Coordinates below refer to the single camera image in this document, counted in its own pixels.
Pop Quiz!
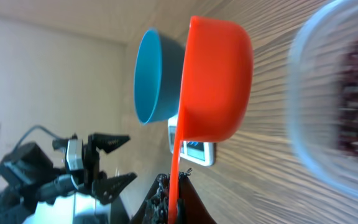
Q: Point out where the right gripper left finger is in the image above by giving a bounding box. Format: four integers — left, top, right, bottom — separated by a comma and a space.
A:
131, 174, 170, 224

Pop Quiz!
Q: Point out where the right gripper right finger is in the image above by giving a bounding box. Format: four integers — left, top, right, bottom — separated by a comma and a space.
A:
176, 168, 216, 224

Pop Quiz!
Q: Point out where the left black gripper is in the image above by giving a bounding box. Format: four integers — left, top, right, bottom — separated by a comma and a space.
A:
83, 133, 137, 205

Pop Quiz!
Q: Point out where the red scoop with blue handle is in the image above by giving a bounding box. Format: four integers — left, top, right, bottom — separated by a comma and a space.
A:
168, 16, 253, 224

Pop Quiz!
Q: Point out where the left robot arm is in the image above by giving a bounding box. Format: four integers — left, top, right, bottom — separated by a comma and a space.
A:
0, 133, 137, 223

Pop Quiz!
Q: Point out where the white kitchen scale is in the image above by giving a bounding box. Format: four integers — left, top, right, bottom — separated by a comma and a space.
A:
167, 115, 216, 167

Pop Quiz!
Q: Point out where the blue bowl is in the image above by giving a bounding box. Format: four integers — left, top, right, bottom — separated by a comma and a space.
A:
134, 28, 185, 124

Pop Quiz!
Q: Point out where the clear plastic container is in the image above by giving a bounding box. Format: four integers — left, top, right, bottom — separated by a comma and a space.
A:
286, 0, 358, 198

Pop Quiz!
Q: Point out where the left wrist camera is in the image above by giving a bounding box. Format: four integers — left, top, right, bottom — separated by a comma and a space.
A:
65, 139, 83, 171

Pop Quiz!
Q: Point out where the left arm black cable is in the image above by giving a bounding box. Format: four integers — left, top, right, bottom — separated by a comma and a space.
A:
0, 124, 62, 215

